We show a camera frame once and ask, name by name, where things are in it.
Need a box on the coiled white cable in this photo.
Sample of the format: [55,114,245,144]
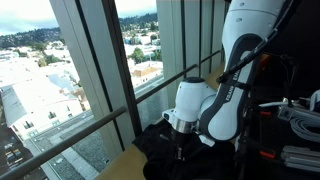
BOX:
[289,116,320,144]

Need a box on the aluminium extrusion bar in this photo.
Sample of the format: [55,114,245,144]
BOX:
[277,105,320,122]
[280,144,320,173]

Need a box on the orange chair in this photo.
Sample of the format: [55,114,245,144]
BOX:
[257,53,271,69]

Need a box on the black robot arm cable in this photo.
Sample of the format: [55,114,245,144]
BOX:
[215,0,303,85]

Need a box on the black fleece jacket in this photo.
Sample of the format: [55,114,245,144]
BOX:
[132,118,238,180]

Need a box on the black camera stand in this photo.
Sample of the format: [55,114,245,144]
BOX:
[279,53,298,108]

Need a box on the red handled clamp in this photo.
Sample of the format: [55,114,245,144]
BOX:
[248,108,273,118]
[238,138,278,160]

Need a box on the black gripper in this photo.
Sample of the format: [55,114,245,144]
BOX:
[171,130,195,162]

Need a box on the grey metal handrail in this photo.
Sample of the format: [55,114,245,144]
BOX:
[0,49,223,180]

